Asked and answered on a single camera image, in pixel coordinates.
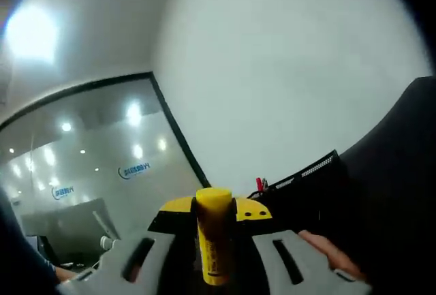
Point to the black mesh holder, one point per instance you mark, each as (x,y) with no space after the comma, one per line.
(306,199)

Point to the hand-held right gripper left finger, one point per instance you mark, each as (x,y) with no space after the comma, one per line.
(102,274)

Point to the bright ceiling light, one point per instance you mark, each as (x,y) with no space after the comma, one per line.
(30,32)

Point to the red pen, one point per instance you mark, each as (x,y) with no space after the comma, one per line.
(260,184)

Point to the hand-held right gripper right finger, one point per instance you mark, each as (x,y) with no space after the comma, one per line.
(306,267)

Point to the blue logo sticker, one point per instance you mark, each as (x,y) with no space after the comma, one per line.
(63,193)
(134,171)

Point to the black partition frame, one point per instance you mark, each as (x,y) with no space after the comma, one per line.
(177,131)

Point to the large yellow glue stick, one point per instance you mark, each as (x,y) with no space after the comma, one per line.
(213,233)

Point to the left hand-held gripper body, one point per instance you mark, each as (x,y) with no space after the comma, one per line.
(109,242)

